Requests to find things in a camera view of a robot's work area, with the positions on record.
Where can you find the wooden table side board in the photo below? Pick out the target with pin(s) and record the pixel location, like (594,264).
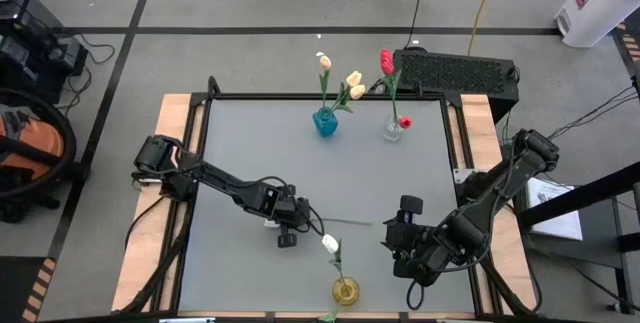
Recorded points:
(170,113)
(475,113)

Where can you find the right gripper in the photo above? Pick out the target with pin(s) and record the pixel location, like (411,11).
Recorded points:
(407,240)

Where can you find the black perforated computer case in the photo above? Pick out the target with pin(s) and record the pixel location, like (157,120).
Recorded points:
(450,73)

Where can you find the cream artificial tulip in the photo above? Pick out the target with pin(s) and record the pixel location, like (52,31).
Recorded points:
(357,92)
(325,63)
(354,78)

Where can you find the white bin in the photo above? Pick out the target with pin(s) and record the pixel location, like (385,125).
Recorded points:
(600,3)

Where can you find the white paper manual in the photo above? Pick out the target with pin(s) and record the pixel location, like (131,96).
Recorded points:
(555,213)

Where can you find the red artificial tulip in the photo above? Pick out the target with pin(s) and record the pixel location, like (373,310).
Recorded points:
(406,123)
(386,57)
(390,69)

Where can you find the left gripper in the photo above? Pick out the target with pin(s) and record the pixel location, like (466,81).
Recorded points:
(290,210)

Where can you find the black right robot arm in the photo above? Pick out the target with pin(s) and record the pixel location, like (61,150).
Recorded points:
(500,198)

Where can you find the black metal stand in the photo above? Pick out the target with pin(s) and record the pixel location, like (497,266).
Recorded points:
(580,195)

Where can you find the orange and black vacuum cleaner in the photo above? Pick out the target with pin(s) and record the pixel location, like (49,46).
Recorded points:
(35,138)

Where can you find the clear glass vase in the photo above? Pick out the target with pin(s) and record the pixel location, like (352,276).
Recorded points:
(392,130)

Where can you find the black metal table frame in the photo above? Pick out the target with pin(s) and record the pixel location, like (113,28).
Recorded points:
(250,96)

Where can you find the blue glass vase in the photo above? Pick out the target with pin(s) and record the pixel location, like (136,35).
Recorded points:
(325,124)

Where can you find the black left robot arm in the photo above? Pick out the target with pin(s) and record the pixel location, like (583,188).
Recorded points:
(220,180)

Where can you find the yellow glass vase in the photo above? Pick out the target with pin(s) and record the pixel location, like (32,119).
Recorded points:
(346,291)

